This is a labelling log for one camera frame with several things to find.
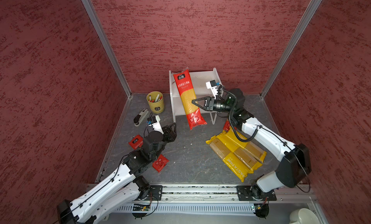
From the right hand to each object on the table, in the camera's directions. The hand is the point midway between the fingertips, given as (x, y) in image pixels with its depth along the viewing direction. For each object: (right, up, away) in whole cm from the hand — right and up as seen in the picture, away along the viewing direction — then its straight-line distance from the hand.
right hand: (192, 105), depth 66 cm
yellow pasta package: (+23, -32, +19) cm, 43 cm away
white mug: (+49, -49, -4) cm, 70 cm away
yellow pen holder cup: (-26, +5, +37) cm, 46 cm away
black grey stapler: (-38, -9, +37) cm, 54 cm away
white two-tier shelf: (+5, +16, +18) cm, 25 cm away
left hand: (-10, -11, +6) cm, 16 cm away
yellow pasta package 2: (+37, -29, +21) cm, 51 cm away
